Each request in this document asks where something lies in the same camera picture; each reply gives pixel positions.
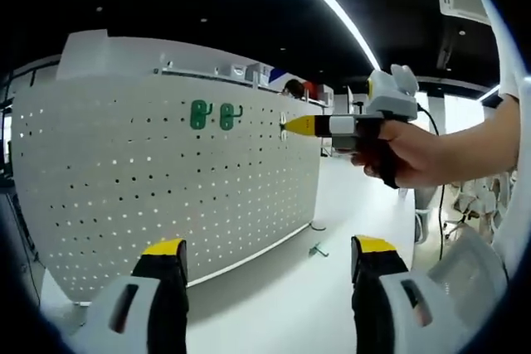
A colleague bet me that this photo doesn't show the white low partition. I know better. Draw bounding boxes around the white low partition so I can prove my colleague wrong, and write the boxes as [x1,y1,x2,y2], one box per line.
[56,28,333,100]

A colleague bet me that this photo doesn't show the white perforated mounting plate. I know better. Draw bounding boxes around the white perforated mounting plate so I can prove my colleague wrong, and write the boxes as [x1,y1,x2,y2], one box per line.
[10,73,329,308]

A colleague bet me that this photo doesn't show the person's right hand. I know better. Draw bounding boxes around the person's right hand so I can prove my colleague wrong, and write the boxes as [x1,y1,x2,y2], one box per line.
[350,120,450,190]

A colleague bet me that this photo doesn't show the person's upper body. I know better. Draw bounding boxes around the person's upper body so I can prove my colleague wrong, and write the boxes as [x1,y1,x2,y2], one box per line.
[475,0,531,289]

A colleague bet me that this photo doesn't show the white mesh office chair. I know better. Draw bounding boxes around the white mesh office chair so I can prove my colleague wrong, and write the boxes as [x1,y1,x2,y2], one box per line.
[426,227,509,301]

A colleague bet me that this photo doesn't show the storage rack with boxes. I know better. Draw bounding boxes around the storage rack with boxes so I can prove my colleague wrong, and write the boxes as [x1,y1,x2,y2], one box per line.
[159,55,335,102]

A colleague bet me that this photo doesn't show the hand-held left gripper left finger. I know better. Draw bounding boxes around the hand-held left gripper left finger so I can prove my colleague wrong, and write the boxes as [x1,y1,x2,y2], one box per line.
[85,237,190,354]

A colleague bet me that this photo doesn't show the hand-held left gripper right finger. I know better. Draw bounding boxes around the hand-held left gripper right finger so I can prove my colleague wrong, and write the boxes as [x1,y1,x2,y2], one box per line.
[350,235,474,354]

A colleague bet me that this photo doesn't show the green hook assembly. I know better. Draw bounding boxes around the green hook assembly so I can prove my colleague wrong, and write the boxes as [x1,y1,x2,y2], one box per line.
[188,99,215,131]
[278,110,291,143]
[306,241,332,259]
[217,100,246,131]

